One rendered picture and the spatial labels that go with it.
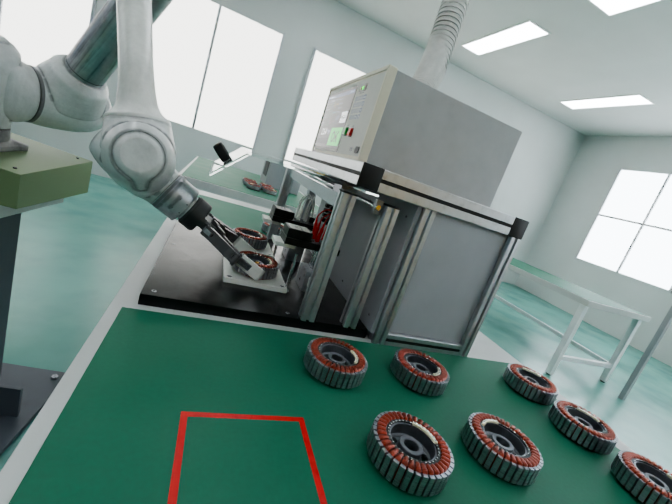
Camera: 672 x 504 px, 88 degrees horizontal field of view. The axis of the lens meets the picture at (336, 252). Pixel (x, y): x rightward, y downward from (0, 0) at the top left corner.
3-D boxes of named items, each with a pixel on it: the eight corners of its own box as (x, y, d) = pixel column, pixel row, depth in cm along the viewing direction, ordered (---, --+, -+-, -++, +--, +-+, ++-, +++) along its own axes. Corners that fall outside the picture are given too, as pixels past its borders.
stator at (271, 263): (232, 275, 81) (236, 260, 80) (231, 259, 91) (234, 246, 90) (278, 284, 85) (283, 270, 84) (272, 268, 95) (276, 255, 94)
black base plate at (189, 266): (137, 304, 63) (139, 293, 62) (178, 221, 121) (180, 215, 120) (365, 338, 80) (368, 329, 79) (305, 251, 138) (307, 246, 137)
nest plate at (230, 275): (222, 281, 79) (224, 276, 78) (222, 259, 92) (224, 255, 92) (286, 293, 84) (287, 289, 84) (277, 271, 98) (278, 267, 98)
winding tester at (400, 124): (357, 162, 76) (390, 63, 71) (311, 151, 115) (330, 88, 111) (489, 209, 90) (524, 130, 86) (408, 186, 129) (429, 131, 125)
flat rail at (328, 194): (339, 210, 69) (344, 196, 69) (287, 175, 125) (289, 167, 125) (344, 212, 70) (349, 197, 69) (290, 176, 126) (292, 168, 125)
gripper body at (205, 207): (178, 215, 83) (209, 240, 87) (173, 223, 75) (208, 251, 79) (200, 192, 82) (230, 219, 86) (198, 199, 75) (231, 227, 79)
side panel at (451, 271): (372, 343, 79) (425, 208, 72) (367, 336, 81) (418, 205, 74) (467, 357, 89) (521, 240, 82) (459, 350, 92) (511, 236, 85)
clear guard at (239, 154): (208, 175, 61) (216, 141, 60) (212, 163, 83) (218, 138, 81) (369, 222, 73) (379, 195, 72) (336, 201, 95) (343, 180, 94)
